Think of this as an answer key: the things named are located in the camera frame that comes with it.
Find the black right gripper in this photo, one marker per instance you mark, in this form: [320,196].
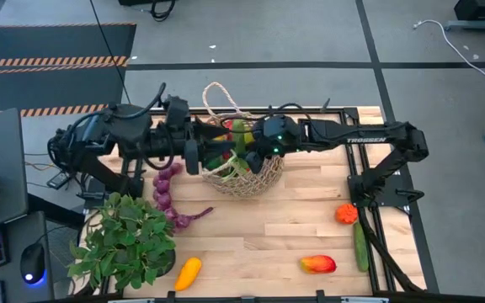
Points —
[259,162]

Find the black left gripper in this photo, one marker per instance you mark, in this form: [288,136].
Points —
[179,134]

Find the white and green leek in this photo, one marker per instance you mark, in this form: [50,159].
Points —
[239,134]

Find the purple garlic braid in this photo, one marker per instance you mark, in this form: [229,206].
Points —
[163,198]

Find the red and yellow mango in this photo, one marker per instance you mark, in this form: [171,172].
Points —
[318,264]

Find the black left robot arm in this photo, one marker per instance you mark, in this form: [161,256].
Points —
[133,134]

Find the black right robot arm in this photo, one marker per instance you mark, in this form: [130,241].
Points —
[364,134]

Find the potted green leafy plant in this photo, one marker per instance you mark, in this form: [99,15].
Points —
[129,240]

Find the small black control box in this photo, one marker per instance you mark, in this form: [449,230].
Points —
[59,180]

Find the black hazard-striped floor mat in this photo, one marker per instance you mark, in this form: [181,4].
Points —
[49,42]

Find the dark grey desk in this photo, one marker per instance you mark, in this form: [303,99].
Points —
[2,168]

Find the black computer mouse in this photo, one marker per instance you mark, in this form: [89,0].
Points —
[32,261]

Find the grey metal stand leg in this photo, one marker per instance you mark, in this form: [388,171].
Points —
[478,26]

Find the black equipment box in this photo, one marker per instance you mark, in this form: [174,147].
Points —
[474,8]

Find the black metal table frame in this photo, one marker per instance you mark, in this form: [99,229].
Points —
[331,110]

